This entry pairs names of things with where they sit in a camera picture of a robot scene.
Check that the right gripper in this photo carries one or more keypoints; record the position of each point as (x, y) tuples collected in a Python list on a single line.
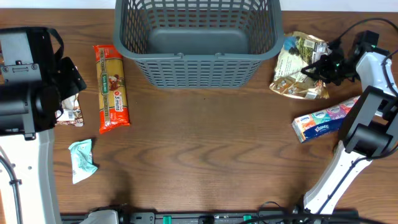
[(319, 71)]

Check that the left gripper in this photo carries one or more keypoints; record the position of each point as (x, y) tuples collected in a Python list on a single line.
[(74, 79)]

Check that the gold foil snack bag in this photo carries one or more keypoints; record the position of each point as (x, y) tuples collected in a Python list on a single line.
[(299, 50)]

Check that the white brown nuts bag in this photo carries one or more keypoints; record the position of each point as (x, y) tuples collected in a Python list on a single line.
[(70, 114)]

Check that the orange spaghetti packet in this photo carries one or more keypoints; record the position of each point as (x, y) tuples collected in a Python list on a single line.
[(113, 106)]

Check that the Kleenex tissue multipack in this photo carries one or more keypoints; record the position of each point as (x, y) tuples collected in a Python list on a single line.
[(314, 125)]

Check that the grey plastic basket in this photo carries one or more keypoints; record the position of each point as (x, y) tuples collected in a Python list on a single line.
[(198, 43)]

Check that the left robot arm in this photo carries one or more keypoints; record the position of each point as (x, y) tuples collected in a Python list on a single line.
[(37, 78)]

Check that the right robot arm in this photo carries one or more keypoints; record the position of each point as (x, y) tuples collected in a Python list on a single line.
[(369, 130)]

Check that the teal white small sachet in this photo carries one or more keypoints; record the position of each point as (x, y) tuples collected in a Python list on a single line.
[(82, 160)]

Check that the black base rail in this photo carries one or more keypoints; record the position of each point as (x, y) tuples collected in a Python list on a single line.
[(204, 218)]

